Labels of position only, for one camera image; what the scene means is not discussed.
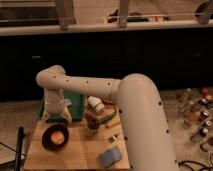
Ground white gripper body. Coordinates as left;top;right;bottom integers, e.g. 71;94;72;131
44;89;65;114

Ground small brass object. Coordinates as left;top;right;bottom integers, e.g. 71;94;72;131
108;134;119;142

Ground black stand with cables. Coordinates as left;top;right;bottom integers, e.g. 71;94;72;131
0;127;26;171

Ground wooden railing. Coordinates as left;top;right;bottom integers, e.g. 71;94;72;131
0;0;213;36

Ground cluttered items on floor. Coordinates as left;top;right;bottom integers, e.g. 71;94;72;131
177;88;213;144

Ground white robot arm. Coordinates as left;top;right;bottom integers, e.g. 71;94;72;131
36;65;179;171

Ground orange yellow apple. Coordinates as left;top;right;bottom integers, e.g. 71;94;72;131
51;132;64;144

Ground blue sponge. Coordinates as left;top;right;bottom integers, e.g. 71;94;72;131
99;146;122;168

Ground green tray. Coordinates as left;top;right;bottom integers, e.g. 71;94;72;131
36;91;85;122

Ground green vegetable toy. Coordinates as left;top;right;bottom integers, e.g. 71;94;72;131
100;111;117;124

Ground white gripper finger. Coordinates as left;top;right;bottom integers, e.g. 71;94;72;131
61;111;72;124
41;111;50;123

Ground white plastic bottle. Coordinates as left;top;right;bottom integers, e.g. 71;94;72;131
87;96;105;113

